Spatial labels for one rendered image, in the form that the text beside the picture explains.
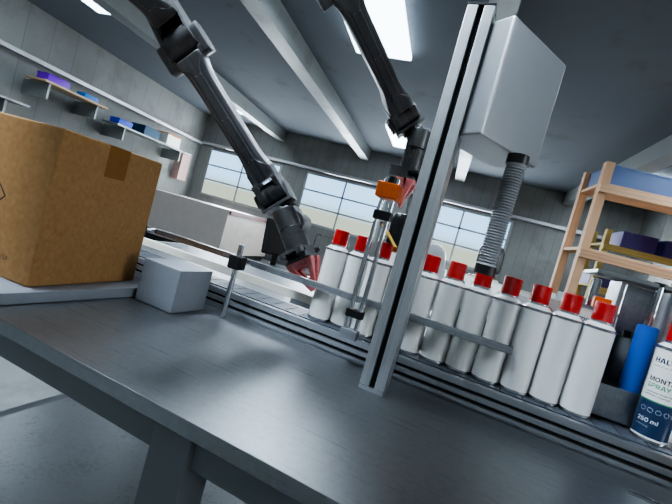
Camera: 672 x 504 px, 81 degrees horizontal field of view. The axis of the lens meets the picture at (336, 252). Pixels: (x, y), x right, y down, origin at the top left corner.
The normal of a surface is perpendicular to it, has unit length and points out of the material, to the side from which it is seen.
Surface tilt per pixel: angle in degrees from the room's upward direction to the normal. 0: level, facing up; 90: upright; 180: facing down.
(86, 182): 90
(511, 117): 90
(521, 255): 90
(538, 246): 90
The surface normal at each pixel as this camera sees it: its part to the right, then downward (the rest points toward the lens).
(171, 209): -0.25, -0.03
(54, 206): 0.93, 0.27
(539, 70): 0.54, 0.19
